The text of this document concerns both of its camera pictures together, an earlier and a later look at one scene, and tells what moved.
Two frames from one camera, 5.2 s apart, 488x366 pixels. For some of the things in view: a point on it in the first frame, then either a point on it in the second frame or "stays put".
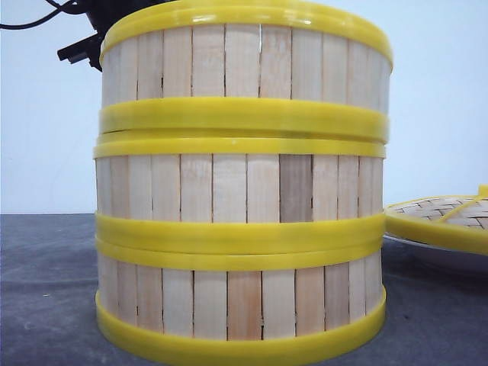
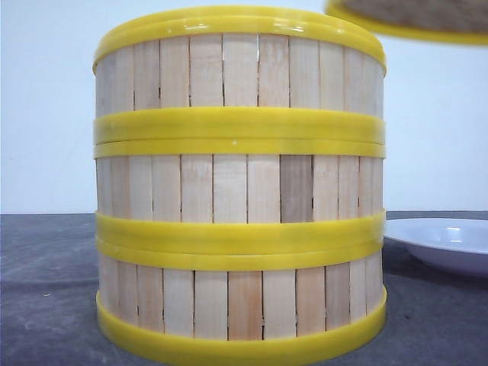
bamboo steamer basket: x=239 y=194 stays put
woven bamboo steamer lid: x=460 y=221 to x=451 y=20
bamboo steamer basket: x=244 y=65 stays put
